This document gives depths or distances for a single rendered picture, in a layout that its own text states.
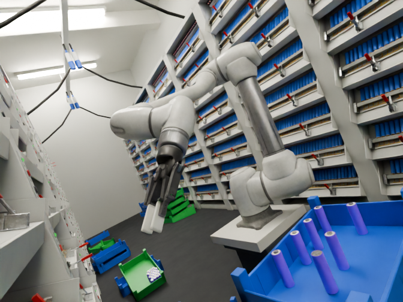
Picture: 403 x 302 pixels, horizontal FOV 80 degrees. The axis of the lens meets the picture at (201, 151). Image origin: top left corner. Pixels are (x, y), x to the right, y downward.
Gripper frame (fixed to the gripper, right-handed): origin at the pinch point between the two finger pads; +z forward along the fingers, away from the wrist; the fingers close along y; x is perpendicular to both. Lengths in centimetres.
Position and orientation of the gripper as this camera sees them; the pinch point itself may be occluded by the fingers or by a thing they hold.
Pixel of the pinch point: (154, 218)
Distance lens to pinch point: 62.9
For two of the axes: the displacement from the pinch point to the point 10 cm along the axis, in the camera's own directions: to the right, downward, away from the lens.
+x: -7.0, -4.8, -5.2
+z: -1.3, 8.1, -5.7
